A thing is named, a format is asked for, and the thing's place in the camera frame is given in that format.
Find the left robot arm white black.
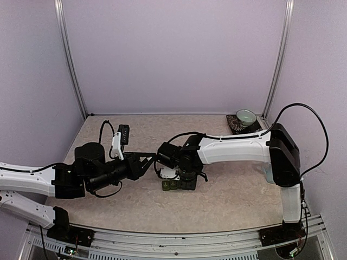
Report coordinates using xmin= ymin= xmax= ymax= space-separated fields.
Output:
xmin=1 ymin=125 xmax=156 ymax=241

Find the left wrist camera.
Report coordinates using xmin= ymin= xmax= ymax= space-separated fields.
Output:
xmin=118 ymin=125 xmax=130 ymax=145

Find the right aluminium frame post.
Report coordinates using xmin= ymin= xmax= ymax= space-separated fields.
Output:
xmin=262 ymin=0 xmax=295 ymax=119

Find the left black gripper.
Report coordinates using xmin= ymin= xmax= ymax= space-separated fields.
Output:
xmin=88 ymin=152 xmax=156 ymax=192

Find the light blue mug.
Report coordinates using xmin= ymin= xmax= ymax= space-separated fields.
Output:
xmin=262 ymin=166 xmax=274 ymax=184

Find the green pill organizer box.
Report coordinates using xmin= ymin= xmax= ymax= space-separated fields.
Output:
xmin=162 ymin=180 xmax=178 ymax=191

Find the black patterned tray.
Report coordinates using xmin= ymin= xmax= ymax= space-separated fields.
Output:
xmin=226 ymin=115 xmax=263 ymax=135

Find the aluminium frame post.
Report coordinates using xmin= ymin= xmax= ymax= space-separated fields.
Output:
xmin=54 ymin=0 xmax=88 ymax=121
xmin=262 ymin=0 xmax=295 ymax=119

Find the front aluminium rail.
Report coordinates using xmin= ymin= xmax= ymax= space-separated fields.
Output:
xmin=17 ymin=216 xmax=336 ymax=259

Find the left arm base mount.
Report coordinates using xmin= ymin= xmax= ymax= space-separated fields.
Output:
xmin=47 ymin=225 xmax=95 ymax=247

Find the left aluminium frame post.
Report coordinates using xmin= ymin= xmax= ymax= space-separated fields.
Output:
xmin=54 ymin=0 xmax=88 ymax=121

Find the pale green bowl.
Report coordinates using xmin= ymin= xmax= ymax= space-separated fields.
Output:
xmin=236 ymin=109 xmax=256 ymax=127

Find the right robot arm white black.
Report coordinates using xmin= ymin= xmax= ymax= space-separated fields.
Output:
xmin=154 ymin=120 xmax=308 ymax=241

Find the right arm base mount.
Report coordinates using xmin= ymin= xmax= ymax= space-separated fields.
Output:
xmin=259 ymin=224 xmax=306 ymax=246

